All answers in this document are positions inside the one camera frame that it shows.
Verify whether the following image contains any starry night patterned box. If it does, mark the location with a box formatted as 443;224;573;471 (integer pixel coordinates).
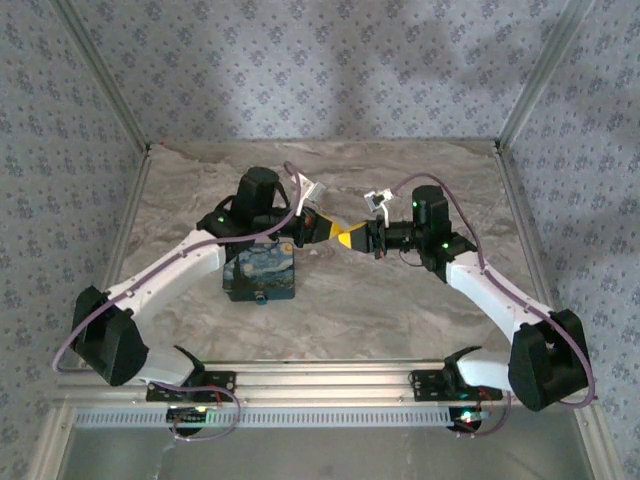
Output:
221;241;297;304

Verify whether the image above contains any grey metal panel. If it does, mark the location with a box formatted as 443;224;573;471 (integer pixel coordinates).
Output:
64;427;596;480

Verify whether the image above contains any aluminium table side rail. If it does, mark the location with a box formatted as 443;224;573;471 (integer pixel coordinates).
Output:
79;148;154;369
493;147;589;369

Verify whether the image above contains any aluminium mounting rail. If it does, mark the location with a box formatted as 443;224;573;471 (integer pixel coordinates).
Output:
54;359;599;407

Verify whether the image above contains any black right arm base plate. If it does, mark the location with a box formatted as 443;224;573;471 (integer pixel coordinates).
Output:
410;369;504;403

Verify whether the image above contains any aluminium frame post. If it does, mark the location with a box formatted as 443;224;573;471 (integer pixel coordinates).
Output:
496;0;597;150
52;0;152;151

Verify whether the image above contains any grey slotted cable duct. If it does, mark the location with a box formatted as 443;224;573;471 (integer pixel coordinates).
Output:
73;405;494;430

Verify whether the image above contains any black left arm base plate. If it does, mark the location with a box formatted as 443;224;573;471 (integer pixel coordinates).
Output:
145;370;237;403

